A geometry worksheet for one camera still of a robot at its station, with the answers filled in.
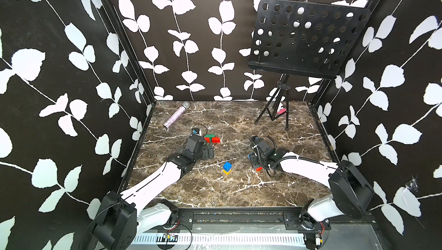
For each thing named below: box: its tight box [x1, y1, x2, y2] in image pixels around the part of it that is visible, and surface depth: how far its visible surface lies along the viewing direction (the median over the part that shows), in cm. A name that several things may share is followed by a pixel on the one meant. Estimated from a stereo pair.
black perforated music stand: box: [248, 0, 372, 130], surface depth 66 cm
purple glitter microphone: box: [163, 101, 191, 129], surface depth 114 cm
